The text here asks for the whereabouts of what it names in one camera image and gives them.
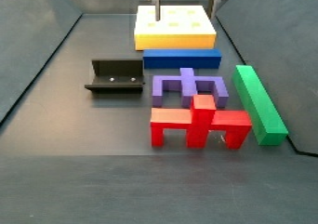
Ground green rectangular bar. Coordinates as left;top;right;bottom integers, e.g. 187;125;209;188
233;65;289;146

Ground yellow slotted board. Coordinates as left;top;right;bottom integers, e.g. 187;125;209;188
134;6;217;50

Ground blue rectangular bar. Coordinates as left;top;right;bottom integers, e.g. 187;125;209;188
143;49;222;69

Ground purple three-legged block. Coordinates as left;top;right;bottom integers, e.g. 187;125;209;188
151;68;229;108

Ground red three-legged block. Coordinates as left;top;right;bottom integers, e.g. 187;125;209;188
150;95;253;150

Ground black angle bracket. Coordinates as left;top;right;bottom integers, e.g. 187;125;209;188
85;59;145;91

